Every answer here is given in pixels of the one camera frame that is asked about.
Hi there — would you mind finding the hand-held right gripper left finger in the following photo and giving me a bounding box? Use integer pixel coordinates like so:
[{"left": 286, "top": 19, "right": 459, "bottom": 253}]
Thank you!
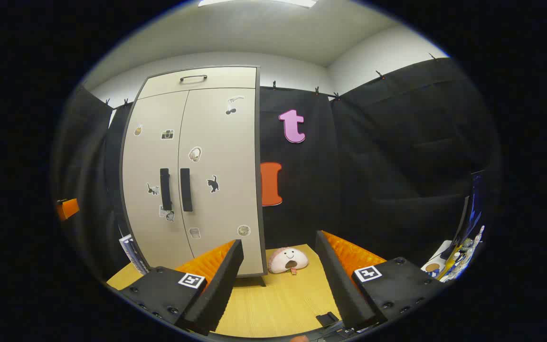
[{"left": 119, "top": 239, "right": 245, "bottom": 337}]

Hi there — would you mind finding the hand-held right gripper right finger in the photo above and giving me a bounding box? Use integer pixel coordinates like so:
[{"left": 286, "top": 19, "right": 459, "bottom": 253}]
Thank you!
[{"left": 315, "top": 230, "right": 445, "bottom": 332}]

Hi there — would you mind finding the white cabinet door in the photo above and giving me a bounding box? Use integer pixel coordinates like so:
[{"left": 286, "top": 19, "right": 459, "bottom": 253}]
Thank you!
[
  {"left": 122, "top": 91, "right": 194, "bottom": 271},
  {"left": 178, "top": 88, "right": 265, "bottom": 277}
]

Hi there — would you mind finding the black door handle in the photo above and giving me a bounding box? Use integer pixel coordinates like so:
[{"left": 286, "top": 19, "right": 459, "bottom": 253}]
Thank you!
[
  {"left": 160, "top": 168, "right": 173, "bottom": 211},
  {"left": 180, "top": 168, "right": 193, "bottom": 212}
]

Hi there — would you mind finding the white double-door shoe cabinet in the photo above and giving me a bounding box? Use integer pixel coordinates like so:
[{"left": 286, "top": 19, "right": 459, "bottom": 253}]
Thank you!
[{"left": 119, "top": 65, "right": 268, "bottom": 287}]

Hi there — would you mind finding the pink plush toy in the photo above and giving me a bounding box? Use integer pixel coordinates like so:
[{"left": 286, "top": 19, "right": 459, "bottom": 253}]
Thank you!
[{"left": 268, "top": 247, "right": 309, "bottom": 275}]

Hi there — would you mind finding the white cardboard box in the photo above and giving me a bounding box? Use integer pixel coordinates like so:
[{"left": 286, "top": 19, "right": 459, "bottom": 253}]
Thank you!
[{"left": 119, "top": 234, "right": 150, "bottom": 275}]

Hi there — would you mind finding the white side table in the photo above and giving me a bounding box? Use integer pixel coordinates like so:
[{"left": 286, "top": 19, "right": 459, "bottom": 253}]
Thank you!
[{"left": 421, "top": 240, "right": 459, "bottom": 281}]

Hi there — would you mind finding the dark computer monitor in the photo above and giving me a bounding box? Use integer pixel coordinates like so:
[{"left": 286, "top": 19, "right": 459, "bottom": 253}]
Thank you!
[{"left": 454, "top": 172, "right": 487, "bottom": 252}]

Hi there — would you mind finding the ceiling light strip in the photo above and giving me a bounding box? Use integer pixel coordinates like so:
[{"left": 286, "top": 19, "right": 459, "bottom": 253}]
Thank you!
[{"left": 198, "top": 0, "right": 317, "bottom": 8}]

